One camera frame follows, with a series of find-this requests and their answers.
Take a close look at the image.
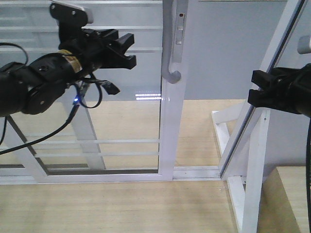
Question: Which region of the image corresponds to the grey door handle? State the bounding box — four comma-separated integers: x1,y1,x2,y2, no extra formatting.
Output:
161,0,181,84

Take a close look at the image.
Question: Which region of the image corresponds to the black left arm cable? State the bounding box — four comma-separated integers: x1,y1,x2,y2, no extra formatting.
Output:
0,42,121,156

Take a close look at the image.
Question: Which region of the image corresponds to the white door frame support post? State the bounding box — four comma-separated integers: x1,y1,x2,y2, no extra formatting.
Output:
213,0,311,233

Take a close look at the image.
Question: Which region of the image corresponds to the white door bottom track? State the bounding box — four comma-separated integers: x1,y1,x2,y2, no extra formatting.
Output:
0,166,221,185

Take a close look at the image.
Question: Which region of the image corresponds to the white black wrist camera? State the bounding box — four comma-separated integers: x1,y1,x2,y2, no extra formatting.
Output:
50,0,94,30

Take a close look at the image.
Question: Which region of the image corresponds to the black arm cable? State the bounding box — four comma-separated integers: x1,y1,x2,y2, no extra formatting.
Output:
0,42,121,156
305,116,311,233

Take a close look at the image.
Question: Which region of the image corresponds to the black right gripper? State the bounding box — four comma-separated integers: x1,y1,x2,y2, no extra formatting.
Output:
247,63,311,116

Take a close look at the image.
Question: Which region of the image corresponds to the light wooden floor platform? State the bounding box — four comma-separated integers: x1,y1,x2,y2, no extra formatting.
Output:
0,100,237,233

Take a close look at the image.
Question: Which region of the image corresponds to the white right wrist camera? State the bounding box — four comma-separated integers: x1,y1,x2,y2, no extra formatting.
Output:
297,35,311,54

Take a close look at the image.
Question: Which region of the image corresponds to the white framed sliding glass door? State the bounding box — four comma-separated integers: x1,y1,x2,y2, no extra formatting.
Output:
0,0,186,183

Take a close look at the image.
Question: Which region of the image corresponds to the light wooden box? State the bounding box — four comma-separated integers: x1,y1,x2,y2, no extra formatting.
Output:
258,166,309,233

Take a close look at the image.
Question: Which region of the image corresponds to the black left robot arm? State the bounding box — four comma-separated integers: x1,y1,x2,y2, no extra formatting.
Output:
0,29,137,117

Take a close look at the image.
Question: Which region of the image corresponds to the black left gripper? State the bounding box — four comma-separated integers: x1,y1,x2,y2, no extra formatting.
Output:
58,28,137,79

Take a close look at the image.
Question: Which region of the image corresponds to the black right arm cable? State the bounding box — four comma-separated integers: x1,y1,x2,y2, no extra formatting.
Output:
305,116,311,233

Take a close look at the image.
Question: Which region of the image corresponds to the white fixed glass door panel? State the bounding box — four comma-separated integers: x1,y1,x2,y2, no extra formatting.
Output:
0,0,107,170

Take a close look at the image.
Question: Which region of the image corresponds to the grey door lock plate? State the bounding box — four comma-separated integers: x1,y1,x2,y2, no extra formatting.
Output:
174,13,185,63

